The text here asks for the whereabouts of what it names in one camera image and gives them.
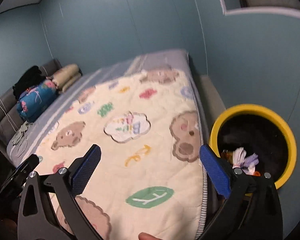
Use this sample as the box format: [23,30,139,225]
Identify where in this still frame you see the person's right hand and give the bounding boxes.
[138,232,163,240]

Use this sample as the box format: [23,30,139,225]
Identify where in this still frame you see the bed with striped sheet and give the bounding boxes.
[6,49,227,240]

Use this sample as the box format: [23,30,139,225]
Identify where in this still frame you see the white charging cable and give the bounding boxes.
[0,99,28,130]

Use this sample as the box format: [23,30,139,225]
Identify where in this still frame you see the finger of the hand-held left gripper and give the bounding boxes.
[14,154,40,180]

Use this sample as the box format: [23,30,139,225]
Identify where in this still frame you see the blue floral pillow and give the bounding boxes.
[16,79,59,123]

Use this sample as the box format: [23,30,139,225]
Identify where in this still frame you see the yellow rimmed waste bin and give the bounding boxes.
[209,104,297,198]

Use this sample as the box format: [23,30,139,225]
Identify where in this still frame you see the black clothing pile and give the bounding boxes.
[12,66,44,98]

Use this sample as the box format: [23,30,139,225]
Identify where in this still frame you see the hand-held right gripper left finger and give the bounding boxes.
[17,144,108,240]

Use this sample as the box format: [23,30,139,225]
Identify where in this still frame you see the beige folded pillows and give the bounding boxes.
[51,64,82,94]

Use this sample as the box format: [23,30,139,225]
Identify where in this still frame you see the grey padded headboard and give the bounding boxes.
[0,59,62,143]

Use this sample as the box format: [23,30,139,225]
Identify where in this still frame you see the pale green cloth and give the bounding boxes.
[11,121,35,147]

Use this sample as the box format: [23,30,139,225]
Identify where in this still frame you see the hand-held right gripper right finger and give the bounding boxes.
[199,144,283,240]

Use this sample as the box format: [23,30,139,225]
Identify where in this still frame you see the clothes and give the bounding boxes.
[241,154,260,174]

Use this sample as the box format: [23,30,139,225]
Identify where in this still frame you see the bear printed blanket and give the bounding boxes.
[35,65,208,240]

